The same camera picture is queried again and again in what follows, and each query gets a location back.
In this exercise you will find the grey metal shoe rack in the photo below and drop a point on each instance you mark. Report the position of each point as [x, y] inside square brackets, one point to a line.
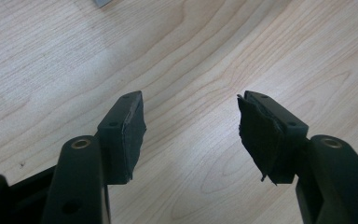
[101, 2]

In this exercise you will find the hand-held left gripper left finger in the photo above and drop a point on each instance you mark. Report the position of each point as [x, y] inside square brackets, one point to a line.
[122, 137]

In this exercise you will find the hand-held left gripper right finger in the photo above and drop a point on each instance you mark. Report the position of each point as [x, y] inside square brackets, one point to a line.
[270, 137]

